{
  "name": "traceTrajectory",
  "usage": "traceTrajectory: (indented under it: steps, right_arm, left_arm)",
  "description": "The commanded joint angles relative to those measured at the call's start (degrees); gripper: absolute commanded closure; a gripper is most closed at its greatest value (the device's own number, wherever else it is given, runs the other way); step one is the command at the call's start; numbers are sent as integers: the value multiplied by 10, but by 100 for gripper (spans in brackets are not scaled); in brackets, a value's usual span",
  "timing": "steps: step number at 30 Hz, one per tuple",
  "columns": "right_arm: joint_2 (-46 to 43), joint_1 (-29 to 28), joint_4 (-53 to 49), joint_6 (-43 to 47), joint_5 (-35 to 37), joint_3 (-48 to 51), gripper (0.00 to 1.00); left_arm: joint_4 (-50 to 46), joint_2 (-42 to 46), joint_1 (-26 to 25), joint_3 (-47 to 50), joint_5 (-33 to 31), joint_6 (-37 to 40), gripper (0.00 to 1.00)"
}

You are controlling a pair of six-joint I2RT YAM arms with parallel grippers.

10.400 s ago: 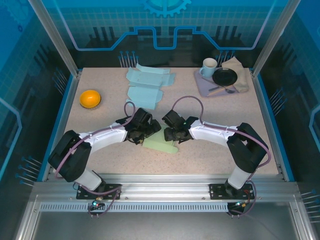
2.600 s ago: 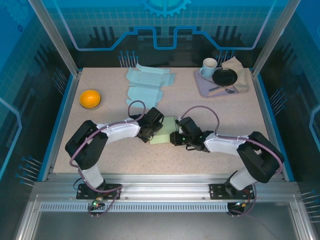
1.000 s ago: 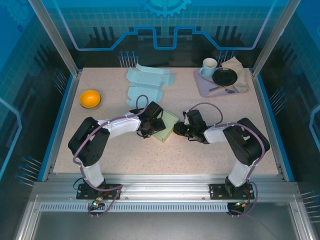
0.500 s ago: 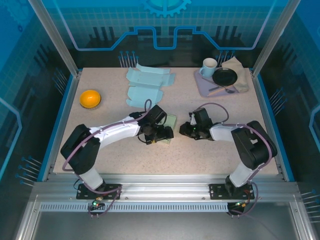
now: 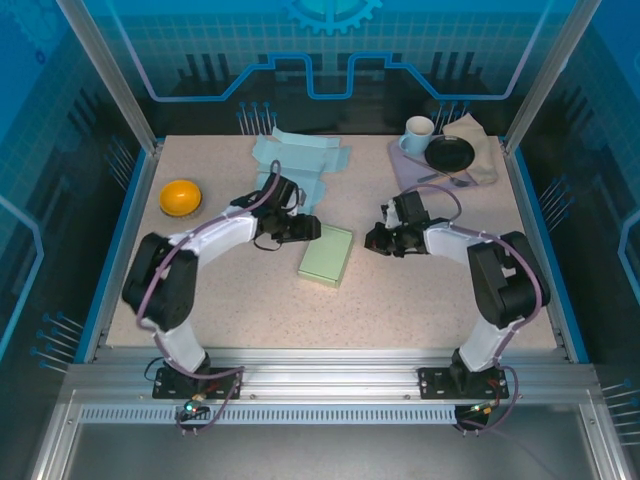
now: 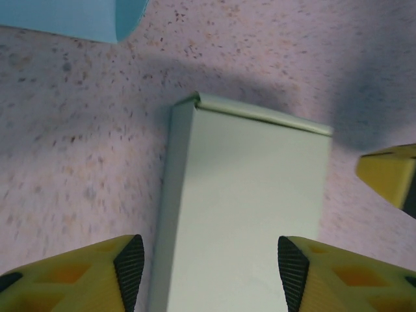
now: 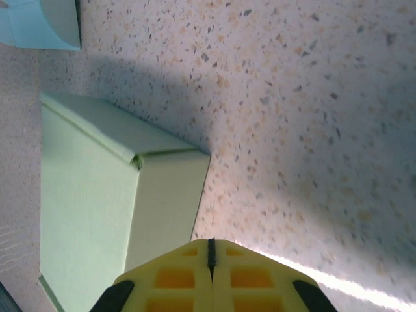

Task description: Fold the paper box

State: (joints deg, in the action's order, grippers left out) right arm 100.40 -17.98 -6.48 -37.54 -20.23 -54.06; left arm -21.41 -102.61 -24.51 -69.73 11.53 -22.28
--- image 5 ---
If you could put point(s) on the green paper box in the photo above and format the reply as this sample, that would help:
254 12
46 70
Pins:
325 255

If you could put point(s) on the beige cloth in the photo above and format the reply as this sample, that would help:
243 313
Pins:
482 150

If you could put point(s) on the aluminium corner post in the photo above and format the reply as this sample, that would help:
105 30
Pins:
115 85
545 85

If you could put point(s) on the orange dome object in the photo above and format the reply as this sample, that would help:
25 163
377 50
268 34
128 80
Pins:
180 196

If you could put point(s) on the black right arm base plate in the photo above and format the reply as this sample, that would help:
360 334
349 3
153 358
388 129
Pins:
432 382

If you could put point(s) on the lavender plastic tray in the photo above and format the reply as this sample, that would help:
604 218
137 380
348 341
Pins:
407 175

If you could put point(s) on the black round plate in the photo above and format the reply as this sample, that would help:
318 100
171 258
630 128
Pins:
450 152

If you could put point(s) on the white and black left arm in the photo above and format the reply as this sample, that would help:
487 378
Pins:
225 235

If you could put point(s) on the light blue paper box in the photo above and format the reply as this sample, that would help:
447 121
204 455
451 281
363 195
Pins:
300 150

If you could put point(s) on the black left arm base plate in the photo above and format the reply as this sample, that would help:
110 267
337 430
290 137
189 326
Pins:
167 387

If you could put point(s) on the aluminium side rail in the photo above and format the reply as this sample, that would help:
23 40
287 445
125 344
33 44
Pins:
129 240
526 210

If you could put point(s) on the aluminium frame rail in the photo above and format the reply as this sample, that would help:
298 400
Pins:
330 375

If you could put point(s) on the light blue mug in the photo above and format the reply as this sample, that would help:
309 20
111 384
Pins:
415 142

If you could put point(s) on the silver fork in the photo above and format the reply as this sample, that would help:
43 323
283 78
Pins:
457 180

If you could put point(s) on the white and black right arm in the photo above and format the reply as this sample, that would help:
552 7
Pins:
450 240

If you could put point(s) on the grey knife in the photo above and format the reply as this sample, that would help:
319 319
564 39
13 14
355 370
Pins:
427 176

